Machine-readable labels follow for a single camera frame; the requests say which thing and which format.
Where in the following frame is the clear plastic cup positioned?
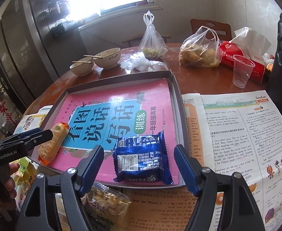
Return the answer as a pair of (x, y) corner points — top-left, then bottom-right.
(232, 55), (255, 88)

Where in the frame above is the pink Chinese workbook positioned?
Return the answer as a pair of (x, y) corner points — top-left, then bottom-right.
(46, 78), (179, 185)

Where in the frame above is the left newspaper sheet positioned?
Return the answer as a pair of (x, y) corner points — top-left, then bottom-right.
(14, 105), (52, 135)

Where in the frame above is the clear red-candy bag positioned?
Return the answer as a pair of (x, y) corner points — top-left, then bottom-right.
(82, 182), (131, 229)

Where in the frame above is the wooden chair back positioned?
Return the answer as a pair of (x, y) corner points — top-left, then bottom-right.
(190, 19), (232, 41)

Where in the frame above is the plastic bag of fried snacks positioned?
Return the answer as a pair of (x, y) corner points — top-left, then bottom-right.
(179, 26), (222, 68)

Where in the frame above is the tall tied plastic bag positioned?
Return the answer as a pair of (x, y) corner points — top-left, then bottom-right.
(138, 10), (168, 60)

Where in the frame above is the right ceramic bowl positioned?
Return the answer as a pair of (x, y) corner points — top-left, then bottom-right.
(93, 48), (121, 69)

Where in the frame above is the orange rice cracker pack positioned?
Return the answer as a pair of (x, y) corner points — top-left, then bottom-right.
(38, 122), (69, 166)

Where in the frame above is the red tissue pack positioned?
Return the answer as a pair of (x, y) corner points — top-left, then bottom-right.
(219, 27), (271, 84)

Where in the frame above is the dark refrigerator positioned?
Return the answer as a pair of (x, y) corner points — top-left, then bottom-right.
(0, 0), (84, 116)

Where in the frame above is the left ceramic bowl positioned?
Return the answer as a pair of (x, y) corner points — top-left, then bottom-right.
(69, 61), (94, 76)

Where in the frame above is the person's left hand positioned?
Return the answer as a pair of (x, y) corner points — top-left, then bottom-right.
(0, 164), (19, 213)

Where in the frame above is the ceramic bowl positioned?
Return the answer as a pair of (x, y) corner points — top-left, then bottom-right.
(69, 61), (94, 76)
(93, 48), (121, 69)

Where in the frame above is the chopsticks pair on bowls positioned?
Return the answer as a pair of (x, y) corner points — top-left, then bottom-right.
(72, 55), (102, 63)

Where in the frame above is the crumpled clear plastic bag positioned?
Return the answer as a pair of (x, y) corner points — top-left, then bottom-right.
(119, 52), (168, 72)

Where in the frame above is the yellow wafer snack pack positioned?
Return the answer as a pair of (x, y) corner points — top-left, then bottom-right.
(12, 157), (37, 197)

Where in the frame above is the blue snack packet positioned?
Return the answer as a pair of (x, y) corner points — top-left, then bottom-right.
(112, 131), (173, 185)

